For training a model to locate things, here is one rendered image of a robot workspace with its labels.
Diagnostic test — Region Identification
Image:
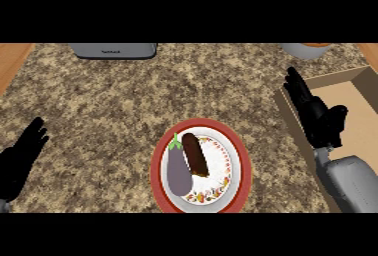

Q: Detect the grey toaster appliance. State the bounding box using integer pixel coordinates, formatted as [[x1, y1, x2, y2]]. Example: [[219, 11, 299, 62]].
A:
[[66, 42, 159, 61]]

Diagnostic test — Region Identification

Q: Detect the purple eggplant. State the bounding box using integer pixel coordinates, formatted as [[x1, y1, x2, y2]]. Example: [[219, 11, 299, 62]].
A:
[[165, 133, 194, 197]]

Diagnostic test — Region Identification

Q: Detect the grey pot with orange contents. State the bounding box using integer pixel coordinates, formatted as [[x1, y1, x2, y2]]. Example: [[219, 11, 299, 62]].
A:
[[278, 42, 335, 60]]

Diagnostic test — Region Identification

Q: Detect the red rimmed floral plate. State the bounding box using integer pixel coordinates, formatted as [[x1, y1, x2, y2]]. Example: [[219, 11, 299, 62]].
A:
[[148, 117, 253, 214]]

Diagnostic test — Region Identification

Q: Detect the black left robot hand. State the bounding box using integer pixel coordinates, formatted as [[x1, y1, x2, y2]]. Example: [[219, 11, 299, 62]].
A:
[[0, 116, 51, 204]]

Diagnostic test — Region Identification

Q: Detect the cardboard box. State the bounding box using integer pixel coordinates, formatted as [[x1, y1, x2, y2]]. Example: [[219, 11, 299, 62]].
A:
[[273, 65, 378, 214]]

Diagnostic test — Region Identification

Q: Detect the wooden counter edge strip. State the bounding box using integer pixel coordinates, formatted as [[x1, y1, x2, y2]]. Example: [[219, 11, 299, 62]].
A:
[[355, 42, 378, 74], [0, 42, 36, 96]]

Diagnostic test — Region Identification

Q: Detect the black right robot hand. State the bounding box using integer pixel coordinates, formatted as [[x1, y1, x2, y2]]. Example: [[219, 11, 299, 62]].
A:
[[281, 66, 349, 151]]

